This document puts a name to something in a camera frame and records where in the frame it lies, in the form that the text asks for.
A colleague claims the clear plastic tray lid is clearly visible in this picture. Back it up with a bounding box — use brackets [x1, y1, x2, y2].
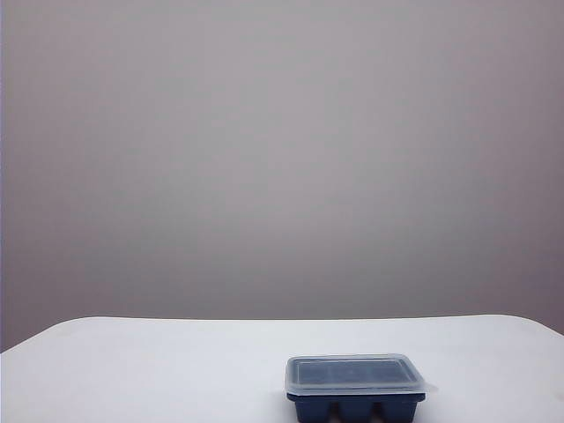
[284, 352, 431, 394]

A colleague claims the dark blue ice cube tray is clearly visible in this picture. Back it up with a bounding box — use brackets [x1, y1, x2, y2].
[286, 357, 427, 423]

